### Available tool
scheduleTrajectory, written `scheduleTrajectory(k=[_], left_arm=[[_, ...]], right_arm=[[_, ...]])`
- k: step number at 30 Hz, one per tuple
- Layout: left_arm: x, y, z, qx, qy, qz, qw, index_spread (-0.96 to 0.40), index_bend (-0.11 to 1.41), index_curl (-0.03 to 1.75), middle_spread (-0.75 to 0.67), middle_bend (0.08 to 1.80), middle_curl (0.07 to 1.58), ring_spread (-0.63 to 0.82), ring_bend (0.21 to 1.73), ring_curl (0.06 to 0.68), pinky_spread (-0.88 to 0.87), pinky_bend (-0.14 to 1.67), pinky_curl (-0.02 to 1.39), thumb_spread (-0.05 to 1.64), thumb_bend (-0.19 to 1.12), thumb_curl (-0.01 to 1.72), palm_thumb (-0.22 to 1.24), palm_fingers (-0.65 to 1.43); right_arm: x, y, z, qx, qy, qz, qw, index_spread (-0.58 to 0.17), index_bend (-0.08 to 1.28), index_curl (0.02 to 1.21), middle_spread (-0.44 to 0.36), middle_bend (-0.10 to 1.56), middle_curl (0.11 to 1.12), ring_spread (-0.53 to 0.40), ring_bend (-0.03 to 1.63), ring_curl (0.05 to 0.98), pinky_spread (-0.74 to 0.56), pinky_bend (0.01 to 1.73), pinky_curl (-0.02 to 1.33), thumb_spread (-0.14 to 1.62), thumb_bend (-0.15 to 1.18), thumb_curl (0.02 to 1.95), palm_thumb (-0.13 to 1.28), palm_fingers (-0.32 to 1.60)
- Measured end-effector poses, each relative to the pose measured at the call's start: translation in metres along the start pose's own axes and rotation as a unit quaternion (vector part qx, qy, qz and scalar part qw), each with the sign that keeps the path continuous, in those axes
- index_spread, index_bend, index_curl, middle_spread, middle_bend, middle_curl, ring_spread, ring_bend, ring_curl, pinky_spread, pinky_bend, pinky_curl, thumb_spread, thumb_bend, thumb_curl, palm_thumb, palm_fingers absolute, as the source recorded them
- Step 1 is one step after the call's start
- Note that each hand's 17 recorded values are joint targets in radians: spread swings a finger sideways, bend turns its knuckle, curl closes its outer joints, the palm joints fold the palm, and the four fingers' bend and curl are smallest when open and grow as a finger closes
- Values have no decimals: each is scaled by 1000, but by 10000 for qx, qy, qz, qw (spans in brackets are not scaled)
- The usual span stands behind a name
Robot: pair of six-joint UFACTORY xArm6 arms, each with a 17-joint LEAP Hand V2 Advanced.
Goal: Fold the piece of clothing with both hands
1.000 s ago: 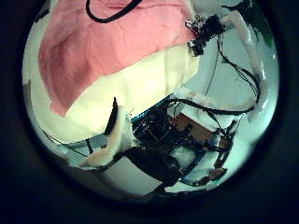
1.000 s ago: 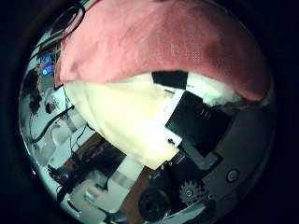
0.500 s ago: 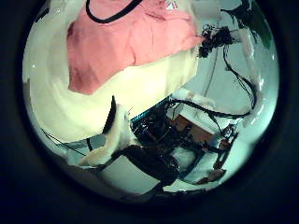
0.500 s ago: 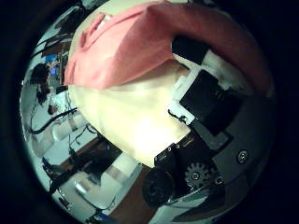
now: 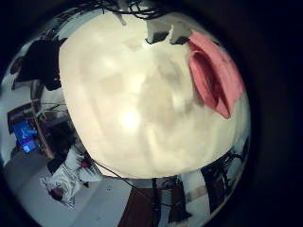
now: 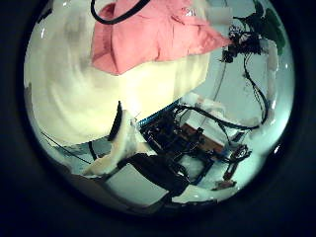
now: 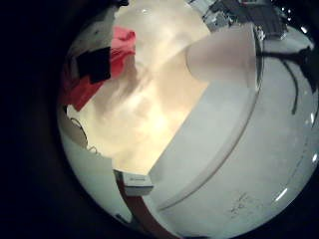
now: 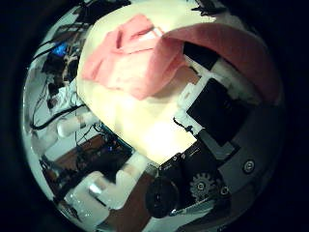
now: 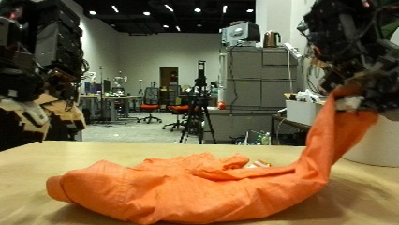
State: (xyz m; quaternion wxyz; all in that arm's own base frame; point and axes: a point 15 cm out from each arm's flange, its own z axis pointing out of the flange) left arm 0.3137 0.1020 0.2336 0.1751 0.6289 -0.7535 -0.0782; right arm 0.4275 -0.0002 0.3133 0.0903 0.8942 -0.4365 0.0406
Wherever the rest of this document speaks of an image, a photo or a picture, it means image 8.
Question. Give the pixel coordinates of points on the orange piece of clothing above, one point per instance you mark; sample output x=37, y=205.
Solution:
x=138, y=67

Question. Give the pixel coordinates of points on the brown wooden board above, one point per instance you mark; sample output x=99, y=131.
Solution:
x=80, y=154

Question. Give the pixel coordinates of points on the blue-lit electronics rack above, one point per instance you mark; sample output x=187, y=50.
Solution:
x=59, y=50

